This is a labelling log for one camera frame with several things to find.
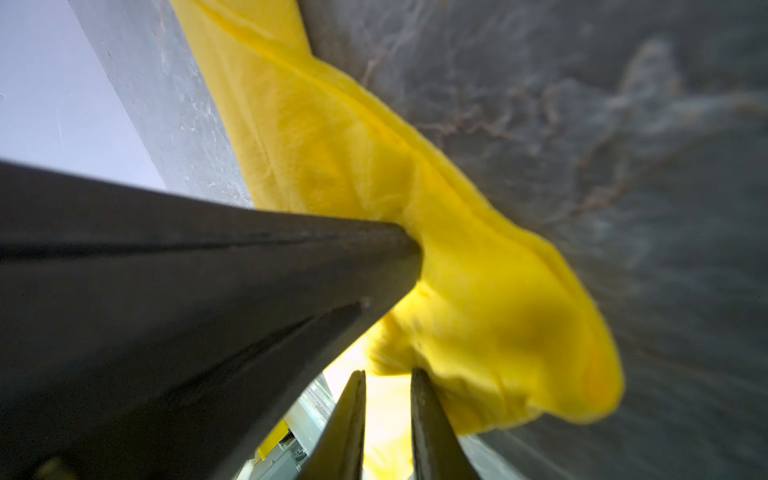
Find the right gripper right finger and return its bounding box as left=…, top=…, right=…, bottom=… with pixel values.
left=410, top=369, right=480, bottom=480

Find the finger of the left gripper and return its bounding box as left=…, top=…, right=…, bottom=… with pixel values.
left=1, top=163, right=422, bottom=479

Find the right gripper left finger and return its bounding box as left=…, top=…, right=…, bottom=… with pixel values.
left=297, top=370, right=366, bottom=480

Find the yellow paper napkin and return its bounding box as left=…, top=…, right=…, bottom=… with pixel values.
left=173, top=1, right=625, bottom=479

